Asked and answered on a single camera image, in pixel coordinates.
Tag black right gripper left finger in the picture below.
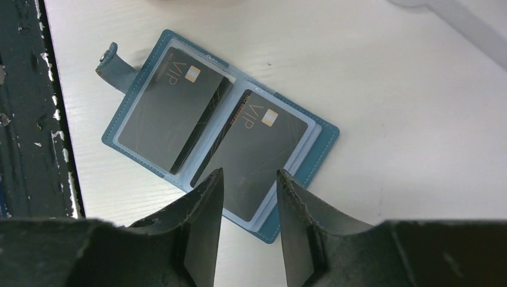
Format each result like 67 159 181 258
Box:
1 169 224 286

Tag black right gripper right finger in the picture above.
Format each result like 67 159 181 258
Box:
277 170 506 286

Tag black VIP credit card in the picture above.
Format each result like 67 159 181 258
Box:
118 47 232 174

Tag white clothes rack stand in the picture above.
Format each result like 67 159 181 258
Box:
391 0 506 71

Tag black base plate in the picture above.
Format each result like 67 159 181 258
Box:
1 1 85 219

